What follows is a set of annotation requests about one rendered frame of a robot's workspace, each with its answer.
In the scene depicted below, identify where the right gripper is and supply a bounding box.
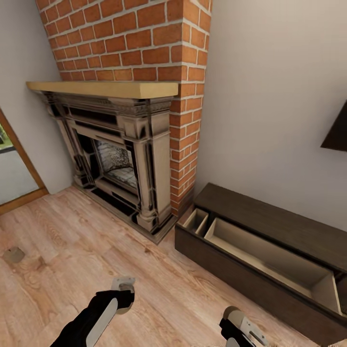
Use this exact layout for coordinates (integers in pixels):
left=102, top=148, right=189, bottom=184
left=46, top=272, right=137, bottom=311
left=219, top=318, right=244, bottom=340

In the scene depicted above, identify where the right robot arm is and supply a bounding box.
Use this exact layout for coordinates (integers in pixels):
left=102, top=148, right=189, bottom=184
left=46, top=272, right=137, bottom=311
left=219, top=317, right=268, bottom=347

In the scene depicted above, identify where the pillar candle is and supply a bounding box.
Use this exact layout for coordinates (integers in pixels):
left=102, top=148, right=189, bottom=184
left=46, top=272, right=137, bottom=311
left=3, top=246, right=25, bottom=264
left=223, top=306, right=252, bottom=340
left=116, top=285, right=135, bottom=315

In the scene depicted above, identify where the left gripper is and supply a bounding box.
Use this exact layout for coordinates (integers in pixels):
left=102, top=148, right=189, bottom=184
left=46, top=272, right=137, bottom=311
left=114, top=291, right=135, bottom=309

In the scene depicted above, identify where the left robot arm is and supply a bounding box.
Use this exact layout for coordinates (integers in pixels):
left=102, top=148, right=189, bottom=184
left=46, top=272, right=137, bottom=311
left=50, top=276, right=136, bottom=347

